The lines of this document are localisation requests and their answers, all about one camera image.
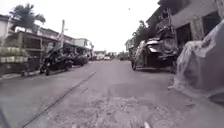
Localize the low building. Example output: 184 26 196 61
73 37 95 54

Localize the grey covered vehicle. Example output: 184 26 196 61
168 19 224 104

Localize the parked tricycle vehicle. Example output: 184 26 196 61
129 28 180 74

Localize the black motorcycle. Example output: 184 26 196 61
38 49 74 77

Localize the grey two-storey house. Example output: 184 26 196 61
145 0 224 51

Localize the dark green tree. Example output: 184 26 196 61
131 19 150 48

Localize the thin utility pole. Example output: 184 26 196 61
59 18 69 51

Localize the house with fenced yard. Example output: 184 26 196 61
0 13 76 78

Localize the grey concrete road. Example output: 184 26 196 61
0 59 224 128

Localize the tall palm tree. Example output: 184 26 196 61
8 2 47 34

